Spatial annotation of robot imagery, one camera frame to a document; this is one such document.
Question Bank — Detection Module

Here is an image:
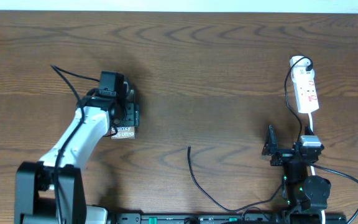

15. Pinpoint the white power strip cord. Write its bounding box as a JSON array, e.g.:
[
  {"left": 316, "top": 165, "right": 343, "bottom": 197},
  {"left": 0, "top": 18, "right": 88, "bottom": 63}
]
[{"left": 307, "top": 112, "right": 326, "bottom": 224}]

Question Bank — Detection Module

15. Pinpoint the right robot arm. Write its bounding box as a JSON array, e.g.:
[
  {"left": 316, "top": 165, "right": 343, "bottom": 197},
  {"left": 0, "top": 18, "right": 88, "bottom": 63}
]
[{"left": 262, "top": 125, "right": 331, "bottom": 223}]

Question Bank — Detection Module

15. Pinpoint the white power strip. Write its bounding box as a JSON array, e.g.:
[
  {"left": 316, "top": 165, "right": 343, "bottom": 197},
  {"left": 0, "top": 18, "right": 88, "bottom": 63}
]
[{"left": 290, "top": 55, "right": 319, "bottom": 114}]

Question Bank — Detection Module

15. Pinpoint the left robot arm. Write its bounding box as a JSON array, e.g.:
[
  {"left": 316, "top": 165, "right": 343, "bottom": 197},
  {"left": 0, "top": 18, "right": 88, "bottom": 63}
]
[{"left": 14, "top": 90, "right": 140, "bottom": 223}]

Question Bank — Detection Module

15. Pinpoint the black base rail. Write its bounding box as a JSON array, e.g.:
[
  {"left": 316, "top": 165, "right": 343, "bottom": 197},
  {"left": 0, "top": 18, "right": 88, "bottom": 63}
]
[{"left": 85, "top": 212, "right": 347, "bottom": 224}]

